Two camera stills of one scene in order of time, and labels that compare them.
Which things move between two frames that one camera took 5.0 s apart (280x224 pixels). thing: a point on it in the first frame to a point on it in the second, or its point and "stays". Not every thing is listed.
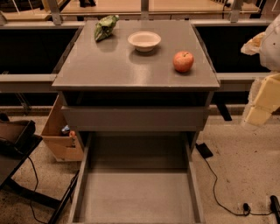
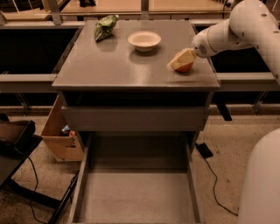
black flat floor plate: [204, 150] stays
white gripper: [271, 49] to [200, 45]
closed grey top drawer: [135, 118] stays
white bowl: [144, 40] stays
